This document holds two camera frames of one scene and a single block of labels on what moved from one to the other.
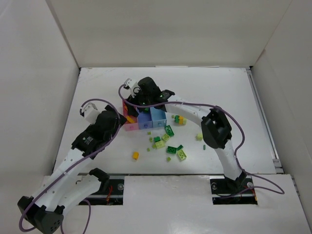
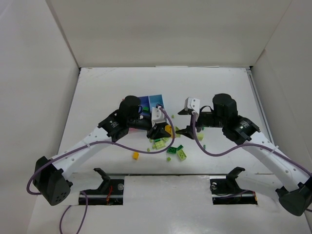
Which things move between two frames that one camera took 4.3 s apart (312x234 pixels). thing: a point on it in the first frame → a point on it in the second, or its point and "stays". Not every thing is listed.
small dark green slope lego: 180,147 stays
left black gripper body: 116,114 → 151,127
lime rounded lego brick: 160,144 stays
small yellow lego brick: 136,155 stays
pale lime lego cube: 199,136 stays
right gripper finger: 132,110 → 187,131
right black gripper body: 133,107 → 193,123
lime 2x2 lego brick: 182,154 stays
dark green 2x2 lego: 170,149 stays
